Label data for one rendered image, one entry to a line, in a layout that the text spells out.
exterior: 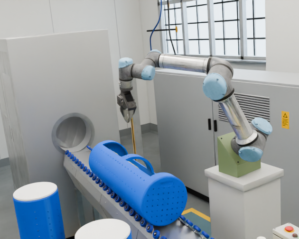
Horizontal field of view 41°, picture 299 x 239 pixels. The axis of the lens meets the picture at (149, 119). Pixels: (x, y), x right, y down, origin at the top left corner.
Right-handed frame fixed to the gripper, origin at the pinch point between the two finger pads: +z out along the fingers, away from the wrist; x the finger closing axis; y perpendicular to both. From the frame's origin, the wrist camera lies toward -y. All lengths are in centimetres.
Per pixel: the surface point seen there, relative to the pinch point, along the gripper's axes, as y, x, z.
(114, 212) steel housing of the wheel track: 8, 8, 67
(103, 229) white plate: -33, 30, 39
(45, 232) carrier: 20, 50, 77
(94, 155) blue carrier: 45, 6, 46
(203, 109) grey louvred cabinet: 129, -142, 79
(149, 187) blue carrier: -30.3, 2.2, 24.0
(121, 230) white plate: -40, 22, 38
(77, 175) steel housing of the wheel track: 85, 9, 87
